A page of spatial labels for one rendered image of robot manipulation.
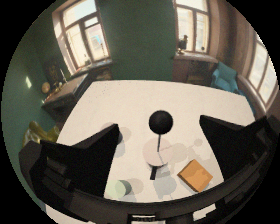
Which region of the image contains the glass french press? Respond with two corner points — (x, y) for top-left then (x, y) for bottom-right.
(142, 111), (174, 181)

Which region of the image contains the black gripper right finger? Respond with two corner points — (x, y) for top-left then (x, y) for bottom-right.
(199, 114), (267, 181)

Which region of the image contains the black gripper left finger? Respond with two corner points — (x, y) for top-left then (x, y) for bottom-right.
(39, 123), (120, 197)

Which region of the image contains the orange rectangular block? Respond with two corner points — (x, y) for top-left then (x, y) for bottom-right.
(177, 158), (212, 193)

